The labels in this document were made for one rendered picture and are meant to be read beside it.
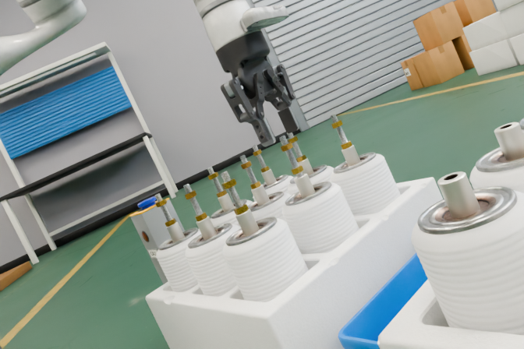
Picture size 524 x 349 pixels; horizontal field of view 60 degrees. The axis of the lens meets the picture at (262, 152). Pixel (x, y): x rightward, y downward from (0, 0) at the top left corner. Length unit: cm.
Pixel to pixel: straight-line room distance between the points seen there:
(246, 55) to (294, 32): 523
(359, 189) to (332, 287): 19
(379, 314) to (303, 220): 16
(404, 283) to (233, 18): 43
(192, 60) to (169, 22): 53
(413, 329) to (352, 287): 23
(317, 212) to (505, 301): 33
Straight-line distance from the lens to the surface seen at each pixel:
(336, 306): 61
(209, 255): 68
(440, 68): 421
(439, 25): 428
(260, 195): 76
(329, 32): 601
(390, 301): 63
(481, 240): 35
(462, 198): 38
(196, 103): 567
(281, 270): 59
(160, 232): 96
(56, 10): 88
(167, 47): 579
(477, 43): 355
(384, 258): 67
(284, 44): 580
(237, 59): 64
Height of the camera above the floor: 39
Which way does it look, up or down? 4 degrees down
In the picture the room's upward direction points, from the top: 25 degrees counter-clockwise
